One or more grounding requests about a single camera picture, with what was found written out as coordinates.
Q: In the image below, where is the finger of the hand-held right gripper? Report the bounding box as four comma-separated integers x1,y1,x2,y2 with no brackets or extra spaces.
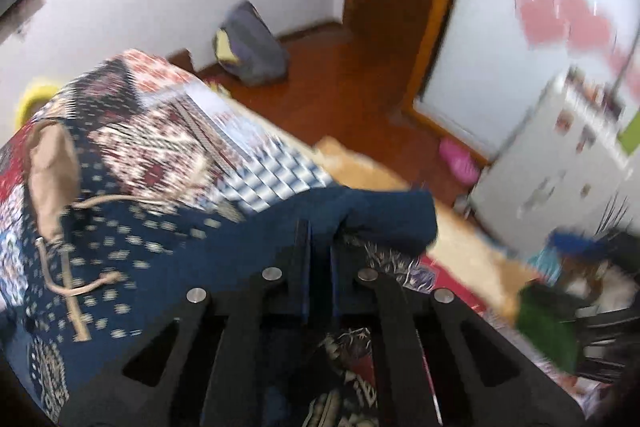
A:
574,304,640,381

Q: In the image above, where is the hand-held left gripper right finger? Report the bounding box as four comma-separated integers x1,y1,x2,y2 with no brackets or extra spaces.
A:
327,247,587,427

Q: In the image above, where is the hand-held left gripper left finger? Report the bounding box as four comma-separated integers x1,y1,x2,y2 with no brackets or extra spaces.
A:
57,221,313,427

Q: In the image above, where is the navy patterned hooded garment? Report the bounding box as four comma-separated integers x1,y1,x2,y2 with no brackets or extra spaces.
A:
0,117,440,427

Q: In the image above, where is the green cloth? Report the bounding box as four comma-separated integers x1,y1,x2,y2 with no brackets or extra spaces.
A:
516,282,584,375

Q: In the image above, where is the blue cloth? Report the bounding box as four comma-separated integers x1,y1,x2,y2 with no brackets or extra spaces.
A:
546,229,609,259

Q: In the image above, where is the pink slipper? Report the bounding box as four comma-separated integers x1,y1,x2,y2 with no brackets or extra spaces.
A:
439,138,480,185

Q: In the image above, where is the white cabinet with stickers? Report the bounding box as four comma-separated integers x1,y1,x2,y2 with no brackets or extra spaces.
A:
470,67,640,254

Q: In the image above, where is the patchwork printed blanket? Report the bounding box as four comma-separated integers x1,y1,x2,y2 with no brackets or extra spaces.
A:
0,48,506,427

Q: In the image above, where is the grey and yellow bag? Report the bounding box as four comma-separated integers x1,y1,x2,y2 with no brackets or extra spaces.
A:
215,0,290,88

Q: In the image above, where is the white panel with red decoration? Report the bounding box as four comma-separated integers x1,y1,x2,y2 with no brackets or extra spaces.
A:
419,0,640,158

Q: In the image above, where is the yellow cushion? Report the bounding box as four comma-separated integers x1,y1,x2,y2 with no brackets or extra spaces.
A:
15,78,62,128

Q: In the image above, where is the wooden door frame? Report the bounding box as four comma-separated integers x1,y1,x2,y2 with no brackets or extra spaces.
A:
402,0,494,165

